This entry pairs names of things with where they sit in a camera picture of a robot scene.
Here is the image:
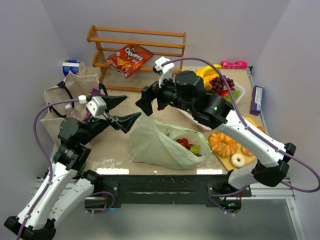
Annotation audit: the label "white glazed donut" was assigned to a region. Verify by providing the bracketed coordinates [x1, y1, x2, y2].
[230, 153, 247, 168]

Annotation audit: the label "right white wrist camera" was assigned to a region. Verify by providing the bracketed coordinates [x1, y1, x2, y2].
[152, 56, 175, 88]

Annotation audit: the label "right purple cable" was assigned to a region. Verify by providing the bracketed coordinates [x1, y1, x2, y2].
[161, 56, 320, 193]

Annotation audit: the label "beige canvas tote bag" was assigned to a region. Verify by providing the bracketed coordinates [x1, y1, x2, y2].
[40, 72, 108, 146]

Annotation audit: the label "purple cable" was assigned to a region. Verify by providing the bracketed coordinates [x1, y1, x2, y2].
[15, 96, 87, 240]
[161, 56, 320, 193]

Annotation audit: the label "wooden shelf rack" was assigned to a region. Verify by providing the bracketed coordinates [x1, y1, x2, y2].
[86, 25, 187, 83]

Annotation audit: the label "yellow banana bunch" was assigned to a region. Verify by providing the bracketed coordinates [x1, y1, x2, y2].
[196, 65, 219, 92]

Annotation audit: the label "Doritos chip bag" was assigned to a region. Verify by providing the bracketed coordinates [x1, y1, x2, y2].
[104, 44, 154, 79]

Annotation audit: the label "white fruit tray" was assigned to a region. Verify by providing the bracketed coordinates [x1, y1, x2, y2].
[178, 80, 246, 131]

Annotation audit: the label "blue white can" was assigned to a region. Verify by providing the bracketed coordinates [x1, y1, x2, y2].
[62, 60, 86, 77]

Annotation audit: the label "red cherries pile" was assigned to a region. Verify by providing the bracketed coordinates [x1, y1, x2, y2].
[175, 138, 194, 150]

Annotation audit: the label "yellow bread tray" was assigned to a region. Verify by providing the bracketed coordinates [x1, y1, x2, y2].
[207, 131, 257, 171]

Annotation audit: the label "pink box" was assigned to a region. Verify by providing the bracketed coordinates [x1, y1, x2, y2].
[220, 61, 248, 70]

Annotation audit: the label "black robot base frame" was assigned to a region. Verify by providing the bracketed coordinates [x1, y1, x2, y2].
[77, 170, 251, 214]

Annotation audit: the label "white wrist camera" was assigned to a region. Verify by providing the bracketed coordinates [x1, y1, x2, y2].
[78, 93, 107, 119]
[152, 56, 175, 88]

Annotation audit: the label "pink dragon fruit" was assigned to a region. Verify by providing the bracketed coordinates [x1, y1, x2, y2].
[219, 89, 230, 98]

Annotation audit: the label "clear plastic water bottle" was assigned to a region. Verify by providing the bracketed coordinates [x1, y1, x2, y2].
[65, 104, 84, 122]

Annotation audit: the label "round peach bun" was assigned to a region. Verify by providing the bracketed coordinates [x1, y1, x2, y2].
[241, 146, 253, 156]

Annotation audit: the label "golden croissant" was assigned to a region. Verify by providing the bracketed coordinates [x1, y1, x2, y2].
[244, 115, 268, 135]

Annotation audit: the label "green grapes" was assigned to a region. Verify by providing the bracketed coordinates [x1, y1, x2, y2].
[224, 90, 241, 104]

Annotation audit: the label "dark red grapes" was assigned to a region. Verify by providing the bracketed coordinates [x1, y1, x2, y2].
[209, 75, 235, 94]

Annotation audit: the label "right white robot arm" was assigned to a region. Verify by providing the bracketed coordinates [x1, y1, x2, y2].
[135, 70, 295, 189]

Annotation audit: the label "light green plastic bag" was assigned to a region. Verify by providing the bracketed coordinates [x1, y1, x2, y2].
[128, 113, 212, 170]

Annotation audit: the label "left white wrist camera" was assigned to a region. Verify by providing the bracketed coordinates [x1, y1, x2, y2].
[78, 93, 107, 119]

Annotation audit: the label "purple box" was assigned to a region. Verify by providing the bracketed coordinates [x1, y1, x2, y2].
[249, 85, 264, 116]

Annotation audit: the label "green celery stalk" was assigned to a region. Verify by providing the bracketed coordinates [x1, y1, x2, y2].
[190, 144, 201, 155]

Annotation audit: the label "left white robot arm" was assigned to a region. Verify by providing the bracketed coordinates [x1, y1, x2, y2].
[4, 93, 141, 240]

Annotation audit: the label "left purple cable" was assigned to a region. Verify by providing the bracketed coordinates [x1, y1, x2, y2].
[15, 96, 87, 240]

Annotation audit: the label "purple snack bag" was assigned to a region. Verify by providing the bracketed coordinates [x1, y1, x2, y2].
[84, 88, 100, 120]

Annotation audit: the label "bundt cake ring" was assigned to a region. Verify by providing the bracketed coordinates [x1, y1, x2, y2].
[208, 131, 239, 158]

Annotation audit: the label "green cloth bundle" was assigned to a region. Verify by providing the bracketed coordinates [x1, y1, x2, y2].
[51, 151, 58, 163]

